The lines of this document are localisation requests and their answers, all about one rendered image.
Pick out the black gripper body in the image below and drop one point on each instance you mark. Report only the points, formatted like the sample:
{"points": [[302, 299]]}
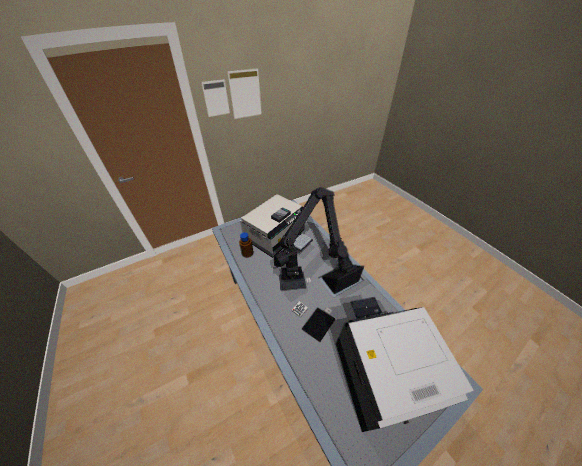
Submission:
{"points": [[295, 268]]}

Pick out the white multi-well plate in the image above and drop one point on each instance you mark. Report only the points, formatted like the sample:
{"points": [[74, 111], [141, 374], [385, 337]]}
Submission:
{"points": [[301, 241]]}

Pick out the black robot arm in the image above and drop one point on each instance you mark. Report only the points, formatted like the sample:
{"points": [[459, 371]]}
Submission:
{"points": [[337, 247]]}

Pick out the brown bottle with blue cap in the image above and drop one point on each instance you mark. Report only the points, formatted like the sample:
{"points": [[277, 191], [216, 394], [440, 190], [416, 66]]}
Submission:
{"points": [[246, 246]]}

